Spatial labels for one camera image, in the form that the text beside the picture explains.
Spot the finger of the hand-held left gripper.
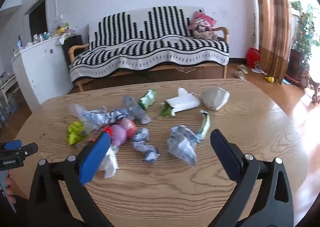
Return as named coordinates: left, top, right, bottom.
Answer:
left=0, top=142, right=39, bottom=159
left=0, top=140, right=22, bottom=151

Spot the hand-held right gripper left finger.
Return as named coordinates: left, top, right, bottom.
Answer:
left=27, top=131, right=118, bottom=227

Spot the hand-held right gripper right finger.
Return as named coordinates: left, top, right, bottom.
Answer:
left=207, top=129, right=294, bottom=227

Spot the white tissue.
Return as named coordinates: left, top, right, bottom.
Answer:
left=100, top=145, right=120, bottom=179

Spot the clear plastic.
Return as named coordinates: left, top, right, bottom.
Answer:
left=69, top=103, right=94, bottom=135

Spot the person's left hand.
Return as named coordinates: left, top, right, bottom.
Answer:
left=5, top=176, right=17, bottom=204

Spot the yellow-green crumpled wrapper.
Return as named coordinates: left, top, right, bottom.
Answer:
left=66, top=121, right=87, bottom=145

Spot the purple balloon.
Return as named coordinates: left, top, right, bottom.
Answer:
left=110, top=124, right=127, bottom=146

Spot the green white wrapper strip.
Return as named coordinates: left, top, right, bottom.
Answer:
left=196, top=110, right=211, bottom=143

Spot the long blue-white crumpled wrapper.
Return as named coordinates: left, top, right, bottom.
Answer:
left=82, top=108, right=130, bottom=130

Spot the large crumpled plastic bag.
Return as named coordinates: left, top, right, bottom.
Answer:
left=167, top=125, right=198, bottom=167

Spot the person's dark clothing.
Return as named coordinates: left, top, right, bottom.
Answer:
left=0, top=193, right=29, bottom=227

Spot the small blue-white crumpled wrapper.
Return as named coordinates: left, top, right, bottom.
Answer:
left=131, top=127, right=150, bottom=142
left=132, top=141, right=160, bottom=165

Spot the white low shelf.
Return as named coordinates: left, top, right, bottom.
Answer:
left=0, top=72, right=21, bottom=122

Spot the grey crumpled paper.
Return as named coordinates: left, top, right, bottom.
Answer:
left=201, top=87, right=230, bottom=111

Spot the silver blister pack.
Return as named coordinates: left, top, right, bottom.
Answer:
left=122, top=95, right=152, bottom=124

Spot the green white carton box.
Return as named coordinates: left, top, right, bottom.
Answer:
left=164, top=87, right=201, bottom=115

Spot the bright green wrapper scrap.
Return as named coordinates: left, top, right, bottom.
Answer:
left=161, top=105, right=176, bottom=117

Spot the white cabinet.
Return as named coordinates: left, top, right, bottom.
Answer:
left=10, top=35, right=74, bottom=105

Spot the green white snack packet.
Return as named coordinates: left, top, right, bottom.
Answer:
left=138, top=88, right=157, bottom=110

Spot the red bag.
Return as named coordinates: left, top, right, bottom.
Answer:
left=246, top=47, right=261, bottom=68

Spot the row of small bottles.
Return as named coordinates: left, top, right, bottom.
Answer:
left=31, top=31, right=52, bottom=43

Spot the toy tricycle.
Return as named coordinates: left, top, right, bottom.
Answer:
left=299, top=64, right=320, bottom=103

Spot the black cabinet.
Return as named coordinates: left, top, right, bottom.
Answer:
left=62, top=34, right=84, bottom=66

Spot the yellow white clutter pile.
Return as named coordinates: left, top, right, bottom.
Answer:
left=54, top=18, right=75, bottom=45

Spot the black and white striped sofa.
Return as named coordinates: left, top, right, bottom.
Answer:
left=69, top=6, right=230, bottom=82

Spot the dark doorway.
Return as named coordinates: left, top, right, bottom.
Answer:
left=28, top=0, right=48, bottom=39

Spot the pink plush toy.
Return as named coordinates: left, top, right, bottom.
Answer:
left=188, top=11, right=218, bottom=40

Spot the brown orange curtain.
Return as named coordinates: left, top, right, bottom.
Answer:
left=251, top=0, right=293, bottom=81

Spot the potted green plant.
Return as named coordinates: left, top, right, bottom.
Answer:
left=285, top=0, right=320, bottom=82

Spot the wooden sofa frame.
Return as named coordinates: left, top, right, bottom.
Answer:
left=68, top=26, right=229, bottom=92

